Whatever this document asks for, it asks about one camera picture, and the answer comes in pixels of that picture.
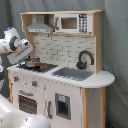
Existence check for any white toy microwave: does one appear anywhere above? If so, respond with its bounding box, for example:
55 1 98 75
55 14 92 33

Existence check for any left red stove knob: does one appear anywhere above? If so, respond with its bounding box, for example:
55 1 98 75
13 76 19 82

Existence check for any black toy stovetop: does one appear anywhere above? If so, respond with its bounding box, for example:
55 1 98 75
19 63 56 73

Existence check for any white oven door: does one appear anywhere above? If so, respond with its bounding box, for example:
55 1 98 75
13 87 44 115

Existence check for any right red stove knob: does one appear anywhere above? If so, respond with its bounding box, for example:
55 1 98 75
32 81 38 87

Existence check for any wooden toy kitchen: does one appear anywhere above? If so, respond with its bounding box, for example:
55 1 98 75
8 10 115 128

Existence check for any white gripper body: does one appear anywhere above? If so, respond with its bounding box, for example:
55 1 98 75
7 39 33 64

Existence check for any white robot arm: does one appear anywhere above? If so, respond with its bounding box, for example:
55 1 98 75
0 27 51 128

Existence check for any silver metal pot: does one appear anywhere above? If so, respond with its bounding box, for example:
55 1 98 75
25 58 40 68

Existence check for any grey range hood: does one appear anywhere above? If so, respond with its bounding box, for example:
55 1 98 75
25 15 54 34

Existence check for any red stove knob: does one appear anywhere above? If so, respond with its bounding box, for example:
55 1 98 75
13 76 19 82
32 81 38 87

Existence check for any black toy faucet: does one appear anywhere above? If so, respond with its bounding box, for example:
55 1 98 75
76 50 94 70

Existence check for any grey toy sink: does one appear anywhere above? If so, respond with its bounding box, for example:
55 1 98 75
52 67 92 81

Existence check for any white cabinet door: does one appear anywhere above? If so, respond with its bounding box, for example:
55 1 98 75
45 81 82 128

